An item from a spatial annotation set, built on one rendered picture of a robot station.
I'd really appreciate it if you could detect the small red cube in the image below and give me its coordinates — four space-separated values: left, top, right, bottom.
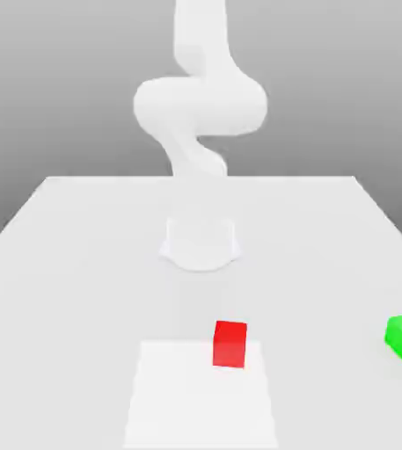
211 320 248 369

